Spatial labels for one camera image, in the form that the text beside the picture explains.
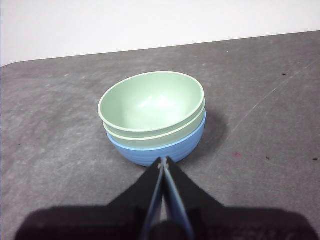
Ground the blue ribbed bowl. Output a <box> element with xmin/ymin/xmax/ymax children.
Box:
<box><xmin>106</xmin><ymin>108</ymin><xmax>207</xmax><ymax>168</ymax></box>

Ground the pale green bowl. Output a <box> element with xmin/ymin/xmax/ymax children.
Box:
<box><xmin>102</xmin><ymin>98</ymin><xmax>206</xmax><ymax>148</ymax></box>
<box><xmin>97</xmin><ymin>71</ymin><xmax>205</xmax><ymax>132</ymax></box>

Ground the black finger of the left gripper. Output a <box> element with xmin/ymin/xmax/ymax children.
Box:
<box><xmin>14</xmin><ymin>157</ymin><xmax>165</xmax><ymax>240</ymax></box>
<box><xmin>164</xmin><ymin>156</ymin><xmax>320</xmax><ymax>240</ymax></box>

